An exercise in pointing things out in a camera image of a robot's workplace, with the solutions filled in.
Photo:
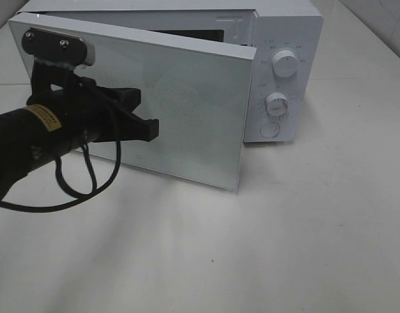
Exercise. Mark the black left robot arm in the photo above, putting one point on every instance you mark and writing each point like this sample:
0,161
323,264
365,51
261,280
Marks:
27,145

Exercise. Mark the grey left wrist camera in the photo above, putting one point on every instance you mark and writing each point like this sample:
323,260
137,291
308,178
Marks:
58,47

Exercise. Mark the white microwave knob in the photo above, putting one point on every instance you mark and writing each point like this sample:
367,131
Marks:
285,63
276,104

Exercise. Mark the round white door button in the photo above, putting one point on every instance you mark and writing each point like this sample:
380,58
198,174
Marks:
270,130

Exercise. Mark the white microwave oven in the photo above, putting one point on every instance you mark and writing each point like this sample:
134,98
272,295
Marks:
266,26

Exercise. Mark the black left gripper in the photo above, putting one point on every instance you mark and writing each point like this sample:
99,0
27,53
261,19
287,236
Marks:
68,102

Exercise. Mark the white microwave door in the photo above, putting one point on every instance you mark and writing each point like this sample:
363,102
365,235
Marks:
197,89

